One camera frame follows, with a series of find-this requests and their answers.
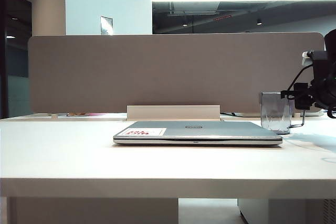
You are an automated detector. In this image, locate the silver closed laptop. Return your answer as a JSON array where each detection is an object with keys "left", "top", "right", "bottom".
[{"left": 113, "top": 121, "right": 284, "bottom": 146}]

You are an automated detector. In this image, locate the white red laptop sticker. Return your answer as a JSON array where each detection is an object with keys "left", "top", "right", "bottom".
[{"left": 125, "top": 127, "right": 167, "bottom": 136}]

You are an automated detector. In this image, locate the clear glass cup with handle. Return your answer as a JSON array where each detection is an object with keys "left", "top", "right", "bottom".
[{"left": 260, "top": 91, "right": 307, "bottom": 134}]

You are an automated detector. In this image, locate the framed wall picture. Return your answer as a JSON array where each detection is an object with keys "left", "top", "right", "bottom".
[{"left": 100, "top": 16, "right": 114, "bottom": 36}]

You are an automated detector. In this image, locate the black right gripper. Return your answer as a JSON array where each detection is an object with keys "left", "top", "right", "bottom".
[{"left": 280, "top": 76, "right": 336, "bottom": 111}]

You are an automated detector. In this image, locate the grey-brown desk partition panel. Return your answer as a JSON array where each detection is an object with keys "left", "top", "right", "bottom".
[{"left": 27, "top": 32, "right": 327, "bottom": 115}]

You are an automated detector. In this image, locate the white flat box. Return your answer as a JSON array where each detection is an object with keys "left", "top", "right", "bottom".
[{"left": 293, "top": 110, "right": 326, "bottom": 118}]

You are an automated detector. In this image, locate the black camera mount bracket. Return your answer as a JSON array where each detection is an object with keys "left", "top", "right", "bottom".
[{"left": 310, "top": 50, "right": 329, "bottom": 81}]

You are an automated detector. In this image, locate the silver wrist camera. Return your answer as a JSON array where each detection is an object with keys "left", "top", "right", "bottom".
[{"left": 301, "top": 51, "right": 315, "bottom": 67}]

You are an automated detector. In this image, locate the black camera cable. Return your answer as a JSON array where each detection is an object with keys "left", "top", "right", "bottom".
[{"left": 286, "top": 65, "right": 313, "bottom": 91}]

